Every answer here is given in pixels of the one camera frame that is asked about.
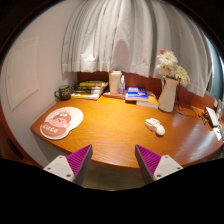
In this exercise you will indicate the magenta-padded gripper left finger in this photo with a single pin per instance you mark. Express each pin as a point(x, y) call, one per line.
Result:
point(60, 166)

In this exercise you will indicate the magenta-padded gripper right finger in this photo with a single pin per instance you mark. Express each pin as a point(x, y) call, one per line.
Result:
point(166, 166)

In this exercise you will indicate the white computer mouse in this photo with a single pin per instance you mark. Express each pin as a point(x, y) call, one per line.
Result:
point(156, 127)

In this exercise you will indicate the pink cartoon mouse pad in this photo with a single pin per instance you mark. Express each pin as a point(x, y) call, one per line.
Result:
point(60, 122)

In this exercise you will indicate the white paper sheet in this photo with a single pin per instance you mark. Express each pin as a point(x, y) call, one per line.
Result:
point(218, 134)

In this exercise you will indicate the flat white electronic device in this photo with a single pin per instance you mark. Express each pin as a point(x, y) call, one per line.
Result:
point(212, 116)

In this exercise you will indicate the white ceramic jug vase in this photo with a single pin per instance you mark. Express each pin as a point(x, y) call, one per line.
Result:
point(167, 96)

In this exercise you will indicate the dark green mug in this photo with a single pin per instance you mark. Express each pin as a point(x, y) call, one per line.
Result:
point(64, 93)

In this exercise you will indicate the white and yellow book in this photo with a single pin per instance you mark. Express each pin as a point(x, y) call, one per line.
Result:
point(85, 96)

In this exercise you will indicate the flat red book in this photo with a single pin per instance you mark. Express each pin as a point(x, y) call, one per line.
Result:
point(111, 95)

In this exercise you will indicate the small clear pump bottle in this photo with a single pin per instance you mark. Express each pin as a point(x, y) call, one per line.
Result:
point(122, 87)

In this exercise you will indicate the cream tumbler with lid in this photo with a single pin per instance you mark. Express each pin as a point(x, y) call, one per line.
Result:
point(114, 81)

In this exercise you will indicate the white and pink flower bouquet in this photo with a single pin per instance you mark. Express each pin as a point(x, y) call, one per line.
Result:
point(168, 63)

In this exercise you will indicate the white pleated curtain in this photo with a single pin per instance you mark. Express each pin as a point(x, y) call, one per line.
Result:
point(133, 36)

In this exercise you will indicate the white framed wall panel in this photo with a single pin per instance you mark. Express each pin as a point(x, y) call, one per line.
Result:
point(21, 73)

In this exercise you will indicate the glass window with frame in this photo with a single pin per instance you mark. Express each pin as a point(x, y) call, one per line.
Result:
point(218, 76)

